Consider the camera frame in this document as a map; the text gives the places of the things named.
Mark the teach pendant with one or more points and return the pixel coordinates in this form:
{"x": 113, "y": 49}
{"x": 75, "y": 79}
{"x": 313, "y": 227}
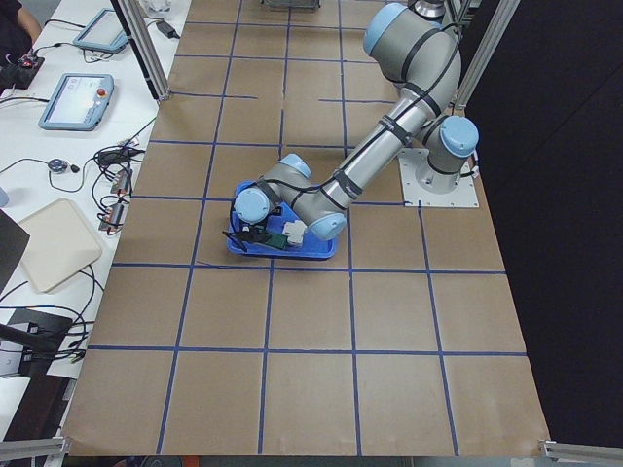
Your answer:
{"x": 78, "y": 102}
{"x": 104, "y": 33}

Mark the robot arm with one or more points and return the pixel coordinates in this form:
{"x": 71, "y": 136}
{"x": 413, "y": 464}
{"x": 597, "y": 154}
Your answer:
{"x": 425, "y": 62}

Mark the white circuit breaker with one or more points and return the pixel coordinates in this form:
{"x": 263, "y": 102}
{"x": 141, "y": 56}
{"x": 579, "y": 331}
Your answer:
{"x": 294, "y": 232}

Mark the aluminium frame post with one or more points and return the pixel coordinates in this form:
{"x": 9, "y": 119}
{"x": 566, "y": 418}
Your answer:
{"x": 131, "y": 20}

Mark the black laptop corner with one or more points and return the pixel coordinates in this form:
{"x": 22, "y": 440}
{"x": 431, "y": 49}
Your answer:
{"x": 13, "y": 242}

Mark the round grey puck device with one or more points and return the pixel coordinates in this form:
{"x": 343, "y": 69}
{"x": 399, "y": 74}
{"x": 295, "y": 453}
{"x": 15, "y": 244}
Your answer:
{"x": 57, "y": 166}

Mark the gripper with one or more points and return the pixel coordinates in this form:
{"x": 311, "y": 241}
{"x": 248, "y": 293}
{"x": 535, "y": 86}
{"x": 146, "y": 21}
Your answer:
{"x": 256, "y": 237}

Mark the near teach pendant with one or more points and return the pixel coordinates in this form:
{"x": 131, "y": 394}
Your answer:
{"x": 78, "y": 102}

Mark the green electrical module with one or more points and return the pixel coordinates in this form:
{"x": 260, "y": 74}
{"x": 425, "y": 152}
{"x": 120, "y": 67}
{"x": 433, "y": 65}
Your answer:
{"x": 277, "y": 240}

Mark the small black control box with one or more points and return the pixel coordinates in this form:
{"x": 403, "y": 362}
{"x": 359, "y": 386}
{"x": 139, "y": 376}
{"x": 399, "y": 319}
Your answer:
{"x": 21, "y": 75}

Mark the far teach pendant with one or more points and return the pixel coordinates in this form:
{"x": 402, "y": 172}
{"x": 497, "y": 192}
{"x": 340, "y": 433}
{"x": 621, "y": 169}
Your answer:
{"x": 104, "y": 33}

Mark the blue plastic tray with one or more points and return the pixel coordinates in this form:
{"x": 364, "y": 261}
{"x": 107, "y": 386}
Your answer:
{"x": 313, "y": 248}

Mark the black power adapter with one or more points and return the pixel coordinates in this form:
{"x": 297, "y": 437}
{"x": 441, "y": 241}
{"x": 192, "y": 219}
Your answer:
{"x": 167, "y": 30}

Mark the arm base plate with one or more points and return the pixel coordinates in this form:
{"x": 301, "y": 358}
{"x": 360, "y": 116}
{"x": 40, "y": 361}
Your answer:
{"x": 424, "y": 187}

